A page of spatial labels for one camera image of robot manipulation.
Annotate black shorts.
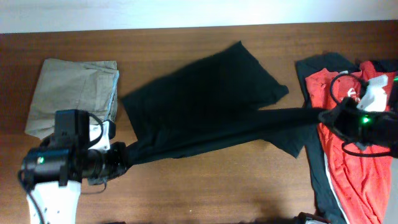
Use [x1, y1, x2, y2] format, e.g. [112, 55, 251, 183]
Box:
[122, 42, 319, 166]

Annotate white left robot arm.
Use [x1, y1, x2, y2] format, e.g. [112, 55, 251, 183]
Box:
[17, 110, 126, 223]

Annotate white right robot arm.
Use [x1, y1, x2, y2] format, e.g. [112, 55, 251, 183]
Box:
[306, 70, 397, 223]

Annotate red t-shirt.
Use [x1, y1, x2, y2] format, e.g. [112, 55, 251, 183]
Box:
[305, 68, 392, 223]

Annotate folded khaki shorts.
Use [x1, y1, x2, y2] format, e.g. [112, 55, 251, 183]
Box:
[25, 58, 119, 139]

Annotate black garment under red shirt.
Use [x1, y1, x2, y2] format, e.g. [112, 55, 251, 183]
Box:
[295, 53, 397, 223]

